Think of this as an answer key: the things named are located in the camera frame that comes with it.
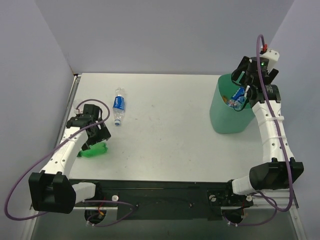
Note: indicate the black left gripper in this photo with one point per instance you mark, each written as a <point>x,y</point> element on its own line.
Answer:
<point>99,135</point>

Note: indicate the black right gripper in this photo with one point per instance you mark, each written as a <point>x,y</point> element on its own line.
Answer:
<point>240,66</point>

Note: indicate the Pepsi bottle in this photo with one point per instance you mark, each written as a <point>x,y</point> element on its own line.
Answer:
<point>119,106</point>
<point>238,99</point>

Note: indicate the orange juice bottle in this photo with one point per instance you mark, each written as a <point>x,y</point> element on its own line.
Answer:
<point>225,99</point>

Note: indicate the green plastic bottle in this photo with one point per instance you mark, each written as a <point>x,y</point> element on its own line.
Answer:
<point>94,151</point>

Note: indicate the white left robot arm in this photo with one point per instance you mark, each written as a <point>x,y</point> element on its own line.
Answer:
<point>85,136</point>

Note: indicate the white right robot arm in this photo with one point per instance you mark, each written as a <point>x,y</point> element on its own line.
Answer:
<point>279,167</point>

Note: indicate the green plastic bin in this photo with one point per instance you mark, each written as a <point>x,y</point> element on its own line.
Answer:
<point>225,119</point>

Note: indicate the clear unlabelled bottle left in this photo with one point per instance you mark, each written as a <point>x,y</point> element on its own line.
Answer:
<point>76,102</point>

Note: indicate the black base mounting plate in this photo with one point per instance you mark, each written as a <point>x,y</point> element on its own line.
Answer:
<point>169,200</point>

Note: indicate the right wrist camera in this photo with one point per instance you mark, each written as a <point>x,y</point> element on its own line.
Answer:
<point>270,54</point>

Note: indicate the aluminium rail right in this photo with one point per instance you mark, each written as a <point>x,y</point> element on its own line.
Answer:
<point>280,200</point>

